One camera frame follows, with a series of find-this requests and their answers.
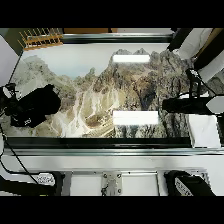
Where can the silver frame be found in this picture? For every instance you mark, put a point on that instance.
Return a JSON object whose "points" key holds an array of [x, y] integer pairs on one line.
{"points": [[116, 156]]}

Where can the black garment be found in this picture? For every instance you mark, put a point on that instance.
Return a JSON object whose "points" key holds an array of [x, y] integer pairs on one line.
{"points": [[179, 39]]}

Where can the white folded garment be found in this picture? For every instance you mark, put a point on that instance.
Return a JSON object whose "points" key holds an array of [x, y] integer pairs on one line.
{"points": [[203, 130]]}

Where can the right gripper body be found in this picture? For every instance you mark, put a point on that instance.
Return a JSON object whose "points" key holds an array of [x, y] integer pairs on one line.
{"points": [[178, 106]]}

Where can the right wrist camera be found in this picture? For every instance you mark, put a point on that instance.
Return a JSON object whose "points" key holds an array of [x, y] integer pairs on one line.
{"points": [[193, 80]]}

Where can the black T-shirt with white print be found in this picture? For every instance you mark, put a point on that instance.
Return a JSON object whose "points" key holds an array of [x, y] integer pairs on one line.
{"points": [[38, 105]]}

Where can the brown clothes hanger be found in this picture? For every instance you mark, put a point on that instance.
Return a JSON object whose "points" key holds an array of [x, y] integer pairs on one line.
{"points": [[41, 40]]}

